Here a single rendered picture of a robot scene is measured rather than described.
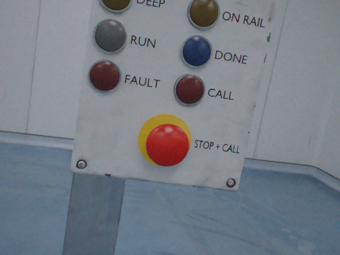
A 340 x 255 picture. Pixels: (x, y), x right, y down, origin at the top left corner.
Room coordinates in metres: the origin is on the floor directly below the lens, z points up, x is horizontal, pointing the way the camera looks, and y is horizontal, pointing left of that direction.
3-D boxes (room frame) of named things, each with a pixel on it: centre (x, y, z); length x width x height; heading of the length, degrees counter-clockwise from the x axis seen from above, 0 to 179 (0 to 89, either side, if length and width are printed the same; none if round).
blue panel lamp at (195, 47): (0.38, -0.01, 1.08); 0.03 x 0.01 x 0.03; 100
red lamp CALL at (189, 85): (0.38, -0.01, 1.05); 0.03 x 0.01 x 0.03; 100
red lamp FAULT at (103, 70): (0.36, 0.07, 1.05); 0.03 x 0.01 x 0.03; 100
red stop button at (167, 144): (0.37, 0.00, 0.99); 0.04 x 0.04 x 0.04; 10
